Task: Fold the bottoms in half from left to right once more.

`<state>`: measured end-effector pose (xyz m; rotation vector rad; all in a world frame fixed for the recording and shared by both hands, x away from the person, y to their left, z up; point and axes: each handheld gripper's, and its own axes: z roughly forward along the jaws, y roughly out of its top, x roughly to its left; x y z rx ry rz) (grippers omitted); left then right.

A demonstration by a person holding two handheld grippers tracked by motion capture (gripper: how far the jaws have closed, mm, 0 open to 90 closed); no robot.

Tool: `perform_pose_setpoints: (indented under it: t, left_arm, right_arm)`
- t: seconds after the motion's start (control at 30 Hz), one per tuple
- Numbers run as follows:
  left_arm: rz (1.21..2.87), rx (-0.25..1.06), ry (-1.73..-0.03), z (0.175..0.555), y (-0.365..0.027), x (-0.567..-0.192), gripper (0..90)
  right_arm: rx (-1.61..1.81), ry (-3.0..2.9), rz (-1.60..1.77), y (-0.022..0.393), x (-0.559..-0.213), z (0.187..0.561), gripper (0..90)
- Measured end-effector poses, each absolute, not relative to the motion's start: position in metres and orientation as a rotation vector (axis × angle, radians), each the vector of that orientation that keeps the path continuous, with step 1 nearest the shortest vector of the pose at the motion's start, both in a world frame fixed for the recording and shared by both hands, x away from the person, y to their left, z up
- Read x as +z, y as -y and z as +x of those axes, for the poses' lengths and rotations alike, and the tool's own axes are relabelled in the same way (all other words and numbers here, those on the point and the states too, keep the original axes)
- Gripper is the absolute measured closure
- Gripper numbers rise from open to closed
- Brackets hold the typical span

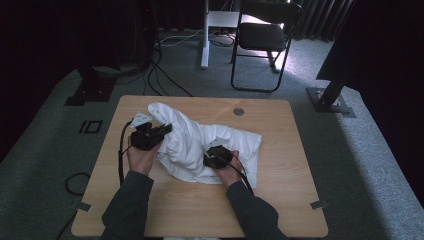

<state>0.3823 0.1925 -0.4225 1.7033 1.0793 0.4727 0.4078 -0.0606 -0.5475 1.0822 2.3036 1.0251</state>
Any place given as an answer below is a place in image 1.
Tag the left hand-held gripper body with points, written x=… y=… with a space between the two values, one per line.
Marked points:
x=145 y=138

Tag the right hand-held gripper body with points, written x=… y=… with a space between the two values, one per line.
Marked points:
x=218 y=156

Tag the white pleated skirt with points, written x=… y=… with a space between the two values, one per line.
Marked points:
x=186 y=146

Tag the person's right hand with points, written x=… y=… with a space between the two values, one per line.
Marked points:
x=230 y=171

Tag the person's left hand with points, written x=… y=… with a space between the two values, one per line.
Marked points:
x=141 y=160

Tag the grey table grommet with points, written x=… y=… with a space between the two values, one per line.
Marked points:
x=238 y=111

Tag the black stand base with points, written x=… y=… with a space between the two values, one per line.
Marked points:
x=90 y=90

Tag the grey tape piece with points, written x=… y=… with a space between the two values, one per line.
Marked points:
x=319 y=204
x=84 y=206

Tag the white desk leg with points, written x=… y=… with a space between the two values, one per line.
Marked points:
x=205 y=43

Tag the black folding chair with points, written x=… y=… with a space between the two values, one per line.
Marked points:
x=261 y=35

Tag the dark curtain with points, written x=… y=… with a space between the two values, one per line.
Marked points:
x=320 y=16

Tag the black post on metal base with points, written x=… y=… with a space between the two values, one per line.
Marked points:
x=328 y=100

